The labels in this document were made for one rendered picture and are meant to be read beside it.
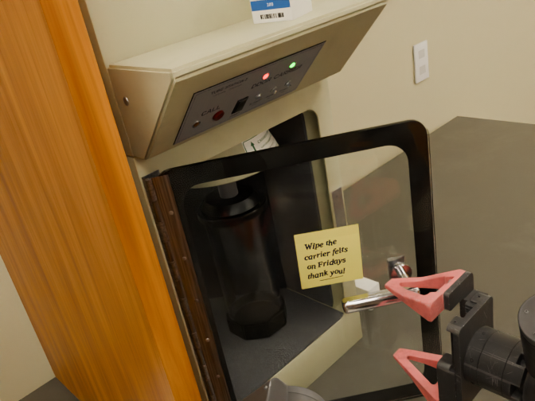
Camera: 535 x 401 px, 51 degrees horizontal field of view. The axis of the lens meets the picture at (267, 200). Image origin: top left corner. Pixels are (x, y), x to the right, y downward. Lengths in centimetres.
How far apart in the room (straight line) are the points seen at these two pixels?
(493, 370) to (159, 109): 39
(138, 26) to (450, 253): 83
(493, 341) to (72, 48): 45
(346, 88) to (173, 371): 107
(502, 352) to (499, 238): 72
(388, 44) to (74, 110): 128
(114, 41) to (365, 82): 108
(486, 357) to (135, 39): 46
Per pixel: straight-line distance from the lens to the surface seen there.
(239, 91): 61
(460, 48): 202
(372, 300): 66
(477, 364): 58
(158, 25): 63
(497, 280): 115
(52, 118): 54
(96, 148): 50
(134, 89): 56
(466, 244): 126
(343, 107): 153
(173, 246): 66
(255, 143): 76
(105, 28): 60
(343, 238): 67
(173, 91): 52
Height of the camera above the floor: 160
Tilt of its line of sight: 25 degrees down
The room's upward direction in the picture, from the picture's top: 11 degrees counter-clockwise
